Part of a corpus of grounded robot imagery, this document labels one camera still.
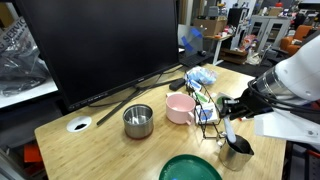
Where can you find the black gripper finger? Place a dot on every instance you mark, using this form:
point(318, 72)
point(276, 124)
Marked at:
point(226, 113)
point(229, 103)

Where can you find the white handled spoon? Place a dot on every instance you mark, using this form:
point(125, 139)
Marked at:
point(229, 130)

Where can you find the black power brick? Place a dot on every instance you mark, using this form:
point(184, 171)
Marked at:
point(174, 86)

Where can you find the green circle card book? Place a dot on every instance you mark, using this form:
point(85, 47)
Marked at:
point(200, 97)

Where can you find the pink mug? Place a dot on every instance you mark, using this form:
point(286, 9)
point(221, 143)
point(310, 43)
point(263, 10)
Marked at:
point(180, 109)

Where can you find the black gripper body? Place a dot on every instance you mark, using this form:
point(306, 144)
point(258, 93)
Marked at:
point(249, 105)

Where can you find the silver handled jar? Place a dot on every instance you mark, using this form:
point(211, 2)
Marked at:
point(234, 156)

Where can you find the cardboard box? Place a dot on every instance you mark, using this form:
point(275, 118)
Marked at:
point(211, 27)

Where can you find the blue white plastic bag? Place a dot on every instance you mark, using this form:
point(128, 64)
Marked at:
point(201, 75)

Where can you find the steel round cup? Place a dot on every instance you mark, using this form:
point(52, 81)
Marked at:
point(138, 121)

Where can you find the black plastic garbage bag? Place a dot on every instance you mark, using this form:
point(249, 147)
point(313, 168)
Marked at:
point(21, 69)

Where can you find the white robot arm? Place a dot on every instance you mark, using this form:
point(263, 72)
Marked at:
point(279, 101)

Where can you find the large black monitor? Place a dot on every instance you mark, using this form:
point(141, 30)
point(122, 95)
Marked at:
point(95, 48)

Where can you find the green round plate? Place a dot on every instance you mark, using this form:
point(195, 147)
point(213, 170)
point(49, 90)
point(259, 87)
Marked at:
point(188, 167)

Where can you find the black wire rack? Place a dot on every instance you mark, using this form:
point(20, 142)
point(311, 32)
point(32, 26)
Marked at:
point(209, 130)

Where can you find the black keyboard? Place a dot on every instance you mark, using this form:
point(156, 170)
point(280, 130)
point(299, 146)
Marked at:
point(194, 60)

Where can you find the white table grommet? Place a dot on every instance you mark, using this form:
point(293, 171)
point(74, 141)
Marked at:
point(78, 124)

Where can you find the blue white booklet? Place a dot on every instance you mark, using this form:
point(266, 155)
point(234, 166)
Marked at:
point(194, 85)

